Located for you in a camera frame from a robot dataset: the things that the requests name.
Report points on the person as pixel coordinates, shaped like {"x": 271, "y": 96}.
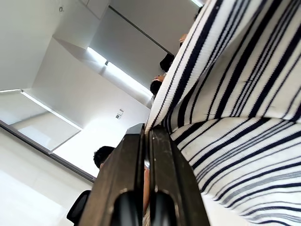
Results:
{"x": 103, "y": 155}
{"x": 167, "y": 62}
{"x": 183, "y": 38}
{"x": 155, "y": 87}

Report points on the navy white striped T-shirt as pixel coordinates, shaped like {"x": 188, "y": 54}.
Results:
{"x": 240, "y": 99}

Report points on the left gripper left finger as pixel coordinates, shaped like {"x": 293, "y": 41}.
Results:
{"x": 117, "y": 169}

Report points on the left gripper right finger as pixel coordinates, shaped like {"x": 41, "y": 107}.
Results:
{"x": 164, "y": 169}

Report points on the black office chair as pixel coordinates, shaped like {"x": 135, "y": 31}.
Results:
{"x": 77, "y": 208}

